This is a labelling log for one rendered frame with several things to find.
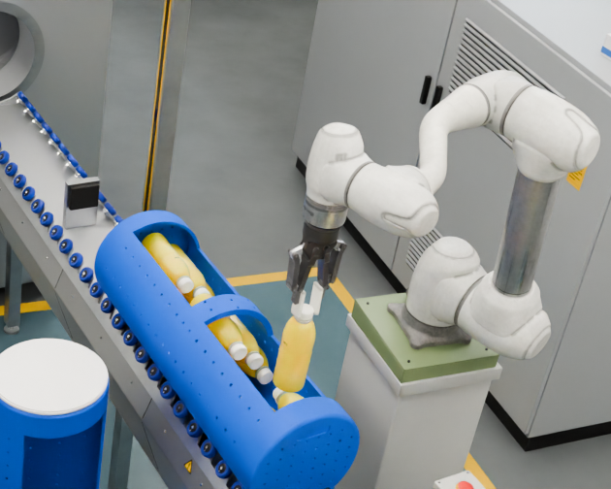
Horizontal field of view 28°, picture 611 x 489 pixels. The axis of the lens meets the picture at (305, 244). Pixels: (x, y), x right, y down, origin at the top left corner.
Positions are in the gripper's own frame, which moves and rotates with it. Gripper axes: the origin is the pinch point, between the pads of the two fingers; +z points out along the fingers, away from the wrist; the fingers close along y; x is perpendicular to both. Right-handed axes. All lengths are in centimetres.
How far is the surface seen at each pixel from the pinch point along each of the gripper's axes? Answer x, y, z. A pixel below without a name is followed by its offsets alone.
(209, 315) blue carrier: -30.3, 4.7, 24.0
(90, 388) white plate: -36, 31, 43
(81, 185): -116, 1, 38
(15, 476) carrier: -35, 49, 65
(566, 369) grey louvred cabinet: -57, -165, 105
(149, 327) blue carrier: -43, 13, 34
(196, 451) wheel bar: -17, 11, 54
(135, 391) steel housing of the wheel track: -48, 12, 59
